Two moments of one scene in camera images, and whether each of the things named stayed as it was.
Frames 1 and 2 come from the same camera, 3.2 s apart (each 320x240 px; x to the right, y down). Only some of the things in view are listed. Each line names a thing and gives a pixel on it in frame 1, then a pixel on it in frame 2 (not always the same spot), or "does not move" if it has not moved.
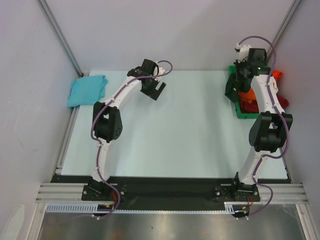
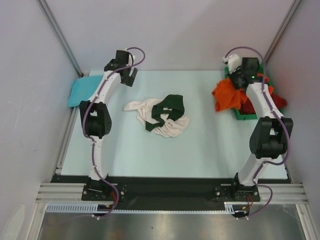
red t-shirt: x=246 y=107 does not move
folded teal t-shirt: x=87 y=90 does not move
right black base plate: x=236 y=192 does not move
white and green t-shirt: x=230 y=92 -> x=164 y=116
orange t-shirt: x=249 y=94 -> x=227 y=96
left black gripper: x=153 y=93 -> x=128 y=80
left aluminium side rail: x=73 y=116 does not move
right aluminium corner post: x=287 y=18 does not move
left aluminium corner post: x=60 y=35 does not move
